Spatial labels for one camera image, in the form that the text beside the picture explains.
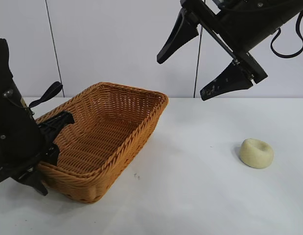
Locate black cable loop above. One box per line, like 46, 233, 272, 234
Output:
270, 7, 303, 59

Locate woven wicker basket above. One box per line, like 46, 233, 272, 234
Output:
35, 82, 169, 204

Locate black flat strap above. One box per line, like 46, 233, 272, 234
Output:
28, 81, 64, 109

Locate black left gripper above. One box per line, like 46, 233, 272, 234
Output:
0, 31, 76, 197

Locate pale round egg yolk pastry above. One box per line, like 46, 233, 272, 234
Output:
238, 138, 275, 169

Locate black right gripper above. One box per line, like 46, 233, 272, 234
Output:
156, 0, 303, 101

